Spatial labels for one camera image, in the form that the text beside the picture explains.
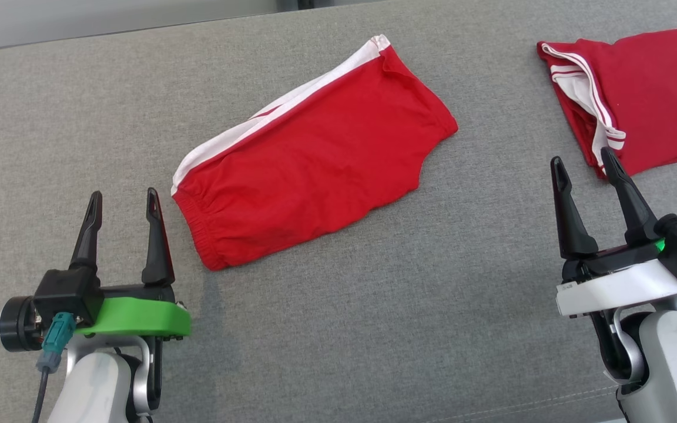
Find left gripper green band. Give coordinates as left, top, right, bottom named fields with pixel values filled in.
left=0, top=187, right=192, bottom=353

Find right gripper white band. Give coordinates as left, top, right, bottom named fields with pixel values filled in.
left=550, top=146, right=677, bottom=319

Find red jersey with white trim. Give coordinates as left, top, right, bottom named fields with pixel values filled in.
left=537, top=23, right=677, bottom=180

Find red shorts with white stripe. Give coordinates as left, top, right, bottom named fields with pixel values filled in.
left=170, top=34, right=460, bottom=271

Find left cable with teal connector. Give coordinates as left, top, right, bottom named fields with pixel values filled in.
left=32, top=313, right=76, bottom=423

